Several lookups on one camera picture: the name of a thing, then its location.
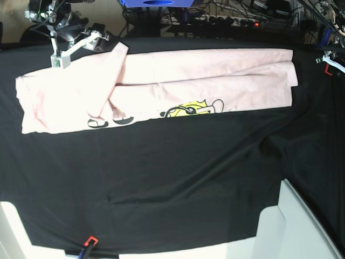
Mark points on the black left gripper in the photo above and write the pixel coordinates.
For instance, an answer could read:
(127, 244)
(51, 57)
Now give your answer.
(334, 50)

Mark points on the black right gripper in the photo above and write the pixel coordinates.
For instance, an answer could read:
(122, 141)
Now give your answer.
(71, 27)

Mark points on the pink T-shirt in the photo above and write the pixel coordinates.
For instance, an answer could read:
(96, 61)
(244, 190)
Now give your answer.
(116, 88)

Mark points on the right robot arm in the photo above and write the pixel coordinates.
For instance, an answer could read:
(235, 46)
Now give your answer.
(36, 12)

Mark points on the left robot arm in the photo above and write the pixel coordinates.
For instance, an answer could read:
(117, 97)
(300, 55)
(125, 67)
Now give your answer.
(330, 16)

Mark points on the orange black clamp right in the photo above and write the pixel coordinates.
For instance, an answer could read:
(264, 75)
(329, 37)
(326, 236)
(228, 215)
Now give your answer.
(327, 70)

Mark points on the blue box with hole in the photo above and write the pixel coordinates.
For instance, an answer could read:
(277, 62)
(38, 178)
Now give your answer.
(157, 3)

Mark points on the black table cloth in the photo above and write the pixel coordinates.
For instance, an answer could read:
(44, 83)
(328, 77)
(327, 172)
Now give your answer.
(165, 185)

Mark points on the white bin right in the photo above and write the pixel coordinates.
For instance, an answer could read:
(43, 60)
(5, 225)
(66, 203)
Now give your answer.
(291, 230)

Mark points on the white bin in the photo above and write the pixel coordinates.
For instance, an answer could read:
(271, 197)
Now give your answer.
(291, 230)
(15, 242)

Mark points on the orange blue clamp bottom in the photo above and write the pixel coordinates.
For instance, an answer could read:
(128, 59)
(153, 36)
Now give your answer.
(88, 247)

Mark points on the white bin left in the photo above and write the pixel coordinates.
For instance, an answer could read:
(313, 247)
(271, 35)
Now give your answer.
(15, 242)

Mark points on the blue clamp handle right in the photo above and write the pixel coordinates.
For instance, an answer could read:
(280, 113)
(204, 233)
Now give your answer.
(325, 33)

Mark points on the black power strip with cables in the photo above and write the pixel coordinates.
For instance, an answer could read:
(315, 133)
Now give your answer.
(203, 18)

